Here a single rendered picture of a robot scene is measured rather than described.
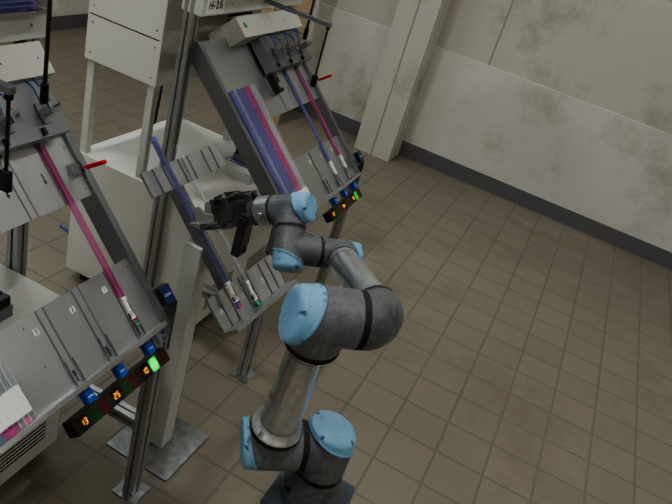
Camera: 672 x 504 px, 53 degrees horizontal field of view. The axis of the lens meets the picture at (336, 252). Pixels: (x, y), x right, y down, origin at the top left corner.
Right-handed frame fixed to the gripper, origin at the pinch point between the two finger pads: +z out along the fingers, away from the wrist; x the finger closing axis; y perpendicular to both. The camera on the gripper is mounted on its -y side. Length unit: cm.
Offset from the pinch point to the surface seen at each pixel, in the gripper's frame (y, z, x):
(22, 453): -58, 64, 28
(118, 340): -19.2, 8.8, 29.4
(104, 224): 6.4, 16.4, 15.2
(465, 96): -22, 24, -377
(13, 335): -6, 11, 53
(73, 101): 35, 251, -215
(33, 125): 34.1, 15.1, 27.6
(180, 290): -22.1, 19.3, -8.0
